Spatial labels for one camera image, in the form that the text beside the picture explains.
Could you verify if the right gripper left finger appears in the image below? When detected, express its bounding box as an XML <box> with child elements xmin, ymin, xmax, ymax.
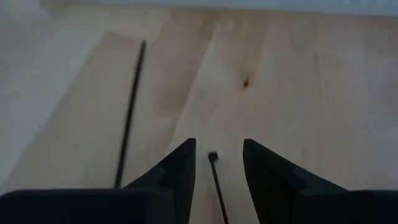
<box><xmin>0</xmin><ymin>139</ymin><xmax>197</xmax><ymax>224</ymax></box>

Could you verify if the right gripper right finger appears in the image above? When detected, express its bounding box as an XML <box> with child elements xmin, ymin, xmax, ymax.
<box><xmin>244</xmin><ymin>139</ymin><xmax>398</xmax><ymax>224</ymax></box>

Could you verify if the black zip tie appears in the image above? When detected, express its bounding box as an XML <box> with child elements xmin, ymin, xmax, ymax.
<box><xmin>113</xmin><ymin>39</ymin><xmax>147</xmax><ymax>190</ymax></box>
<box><xmin>207</xmin><ymin>151</ymin><xmax>230</xmax><ymax>224</ymax></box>

